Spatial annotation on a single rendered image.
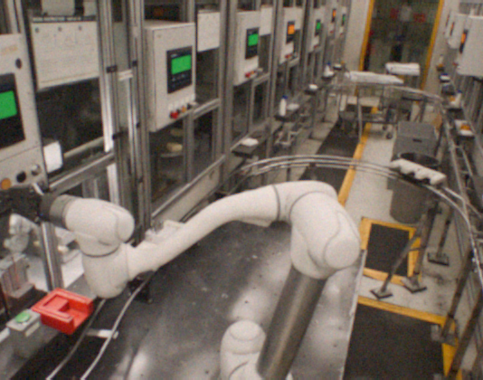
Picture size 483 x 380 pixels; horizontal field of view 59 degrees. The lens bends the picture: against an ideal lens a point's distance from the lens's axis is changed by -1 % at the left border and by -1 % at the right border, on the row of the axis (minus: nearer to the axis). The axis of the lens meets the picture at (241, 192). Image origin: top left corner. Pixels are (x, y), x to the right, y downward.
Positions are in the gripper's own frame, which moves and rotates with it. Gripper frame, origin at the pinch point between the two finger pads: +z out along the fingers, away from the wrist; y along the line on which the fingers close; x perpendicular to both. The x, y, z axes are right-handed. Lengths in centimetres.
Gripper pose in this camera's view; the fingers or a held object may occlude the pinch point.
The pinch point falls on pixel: (1, 195)
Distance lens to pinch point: 136.1
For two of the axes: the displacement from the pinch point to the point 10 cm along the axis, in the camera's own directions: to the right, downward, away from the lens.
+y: 0.5, -9.0, -4.3
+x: -3.5, 3.9, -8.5
